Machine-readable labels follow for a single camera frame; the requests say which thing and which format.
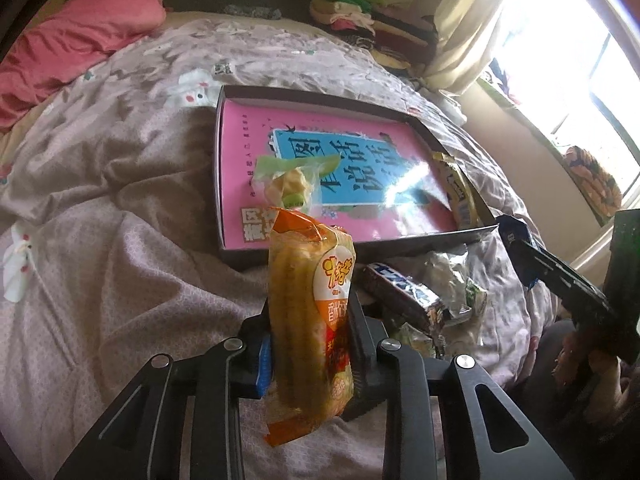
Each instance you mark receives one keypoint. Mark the window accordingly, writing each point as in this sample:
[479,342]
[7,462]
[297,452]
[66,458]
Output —
[575,60]

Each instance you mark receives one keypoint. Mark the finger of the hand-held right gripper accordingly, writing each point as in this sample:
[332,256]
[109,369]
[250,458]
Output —
[565,280]

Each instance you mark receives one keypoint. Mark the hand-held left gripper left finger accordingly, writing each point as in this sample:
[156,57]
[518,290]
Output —
[262,370]

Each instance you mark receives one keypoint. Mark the orange patterned cloth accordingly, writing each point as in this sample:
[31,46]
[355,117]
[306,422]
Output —
[592,180]

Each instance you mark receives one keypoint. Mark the pink pillow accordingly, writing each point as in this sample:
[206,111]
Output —
[65,50]

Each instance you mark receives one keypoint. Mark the brown chocolate bar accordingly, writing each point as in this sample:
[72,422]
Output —
[400,295]

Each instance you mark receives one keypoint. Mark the pile of folded clothes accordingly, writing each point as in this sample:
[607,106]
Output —
[390,25]

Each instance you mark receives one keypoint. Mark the green wrapped pastry packet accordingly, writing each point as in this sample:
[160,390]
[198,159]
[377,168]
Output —
[285,185]

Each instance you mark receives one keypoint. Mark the clear crinkled pastry packet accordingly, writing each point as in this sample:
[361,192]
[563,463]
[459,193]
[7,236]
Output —
[447,272]

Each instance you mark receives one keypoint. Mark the yellow snack packet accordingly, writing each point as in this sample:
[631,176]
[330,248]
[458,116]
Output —
[460,190]

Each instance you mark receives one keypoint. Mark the printed pale bed cover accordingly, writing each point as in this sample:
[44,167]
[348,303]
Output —
[125,210]

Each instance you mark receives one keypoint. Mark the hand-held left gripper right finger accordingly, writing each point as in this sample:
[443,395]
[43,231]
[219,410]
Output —
[362,355]

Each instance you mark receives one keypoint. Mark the orange cracker packet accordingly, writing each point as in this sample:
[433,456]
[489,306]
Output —
[310,320]

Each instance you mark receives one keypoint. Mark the person's right hand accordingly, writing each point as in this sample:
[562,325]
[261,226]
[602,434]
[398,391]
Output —
[602,370]

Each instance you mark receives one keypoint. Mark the dark shallow cardboard box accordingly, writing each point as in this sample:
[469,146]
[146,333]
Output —
[227,240]

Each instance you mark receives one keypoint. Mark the dark patterned cloth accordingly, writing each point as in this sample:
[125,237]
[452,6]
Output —
[252,11]

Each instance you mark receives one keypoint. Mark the cream curtain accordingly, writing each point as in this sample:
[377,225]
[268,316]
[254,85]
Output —
[465,25]

